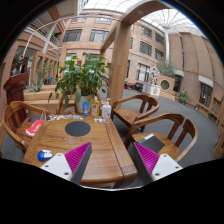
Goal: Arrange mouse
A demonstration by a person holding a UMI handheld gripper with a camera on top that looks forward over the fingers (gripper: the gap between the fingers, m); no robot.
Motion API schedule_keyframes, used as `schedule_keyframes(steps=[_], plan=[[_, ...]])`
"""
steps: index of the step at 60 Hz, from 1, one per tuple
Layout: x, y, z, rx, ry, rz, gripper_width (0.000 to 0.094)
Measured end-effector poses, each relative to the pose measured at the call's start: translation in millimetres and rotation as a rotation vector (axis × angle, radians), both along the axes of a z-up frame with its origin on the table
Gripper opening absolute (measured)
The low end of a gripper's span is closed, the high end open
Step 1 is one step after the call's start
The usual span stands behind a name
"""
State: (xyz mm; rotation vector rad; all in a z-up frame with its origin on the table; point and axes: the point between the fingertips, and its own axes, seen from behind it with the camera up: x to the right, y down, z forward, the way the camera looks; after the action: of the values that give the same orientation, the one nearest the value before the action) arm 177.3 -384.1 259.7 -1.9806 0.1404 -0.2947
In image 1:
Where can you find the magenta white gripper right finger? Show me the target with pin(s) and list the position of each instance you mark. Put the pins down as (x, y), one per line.
(153, 166)

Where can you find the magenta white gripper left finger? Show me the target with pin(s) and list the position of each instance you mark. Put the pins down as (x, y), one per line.
(70, 166)

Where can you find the blue white computer mouse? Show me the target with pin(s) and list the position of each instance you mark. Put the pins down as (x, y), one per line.
(44, 155)

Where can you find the round dark mouse pad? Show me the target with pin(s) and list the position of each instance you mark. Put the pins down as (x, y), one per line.
(77, 128)

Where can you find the dark grey notebook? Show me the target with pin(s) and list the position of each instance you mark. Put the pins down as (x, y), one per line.
(152, 142)

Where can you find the near right wooden chair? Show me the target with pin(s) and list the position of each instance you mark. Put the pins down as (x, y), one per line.
(181, 127)

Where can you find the wooden chair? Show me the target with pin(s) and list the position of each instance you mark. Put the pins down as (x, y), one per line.
(181, 127)
(16, 121)
(148, 106)

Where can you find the red white box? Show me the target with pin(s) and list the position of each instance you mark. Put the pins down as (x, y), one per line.
(31, 131)

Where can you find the far right wooden chair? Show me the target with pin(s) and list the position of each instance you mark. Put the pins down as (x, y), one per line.
(148, 106)

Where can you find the blue tube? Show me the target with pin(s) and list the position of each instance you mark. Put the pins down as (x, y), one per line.
(85, 109)

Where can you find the yellow liquid bottle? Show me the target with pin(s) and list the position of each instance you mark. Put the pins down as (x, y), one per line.
(95, 106)

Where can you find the white pump bottle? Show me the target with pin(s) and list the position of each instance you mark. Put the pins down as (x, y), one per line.
(106, 110)

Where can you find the left wooden chair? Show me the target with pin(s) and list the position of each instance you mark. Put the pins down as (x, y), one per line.
(16, 121)

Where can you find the white stone sculpture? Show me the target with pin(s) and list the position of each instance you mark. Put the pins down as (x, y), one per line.
(151, 87)

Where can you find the green potted plant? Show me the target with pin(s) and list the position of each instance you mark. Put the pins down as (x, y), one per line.
(81, 80)

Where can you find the dark red wooden podium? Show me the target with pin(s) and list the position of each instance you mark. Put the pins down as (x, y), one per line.
(15, 87)

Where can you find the wooden pillar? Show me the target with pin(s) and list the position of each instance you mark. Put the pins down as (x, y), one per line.
(119, 36)

